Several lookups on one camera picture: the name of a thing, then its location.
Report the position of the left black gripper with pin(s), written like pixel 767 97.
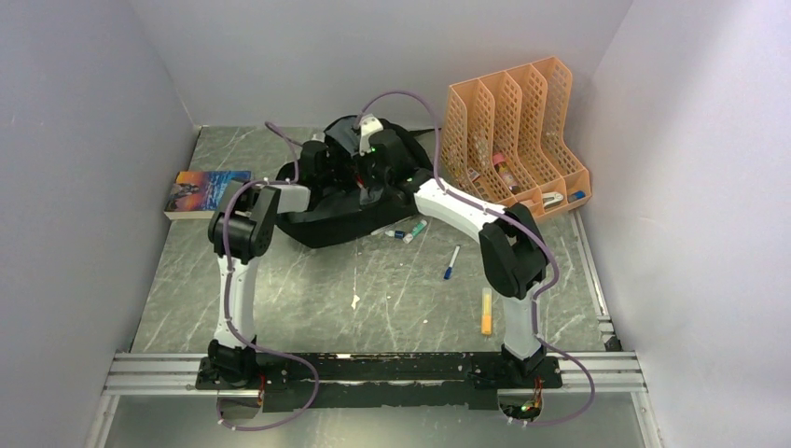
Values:
pixel 349 168

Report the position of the black student backpack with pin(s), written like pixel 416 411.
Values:
pixel 342 217

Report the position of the blue orange paperback book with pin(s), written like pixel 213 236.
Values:
pixel 196 194

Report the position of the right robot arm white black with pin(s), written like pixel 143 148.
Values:
pixel 514 255

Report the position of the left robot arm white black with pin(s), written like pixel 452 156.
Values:
pixel 241 231

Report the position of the thin white pen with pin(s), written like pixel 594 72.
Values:
pixel 389 227

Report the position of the green capped white marker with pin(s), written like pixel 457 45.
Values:
pixel 415 231

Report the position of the blue white marker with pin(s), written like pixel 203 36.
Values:
pixel 395 234

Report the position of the pink capped bottle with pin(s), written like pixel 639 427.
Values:
pixel 501 167

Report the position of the orange plastic file organizer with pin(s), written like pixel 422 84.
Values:
pixel 519 112

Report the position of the blue capped white pen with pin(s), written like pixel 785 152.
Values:
pixel 448 272

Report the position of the yellow highlighter marker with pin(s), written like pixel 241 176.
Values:
pixel 486 321

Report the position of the silver stapler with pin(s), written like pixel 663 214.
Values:
pixel 551 199

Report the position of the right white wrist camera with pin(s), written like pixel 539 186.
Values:
pixel 368 126

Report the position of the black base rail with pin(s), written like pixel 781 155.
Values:
pixel 333 381

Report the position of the aluminium frame rail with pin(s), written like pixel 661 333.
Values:
pixel 174 375

